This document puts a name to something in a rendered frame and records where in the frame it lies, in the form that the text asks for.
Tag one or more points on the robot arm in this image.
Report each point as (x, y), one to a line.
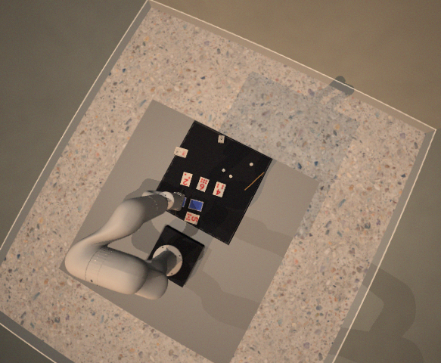
(90, 259)

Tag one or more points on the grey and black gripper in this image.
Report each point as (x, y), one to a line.
(182, 194)

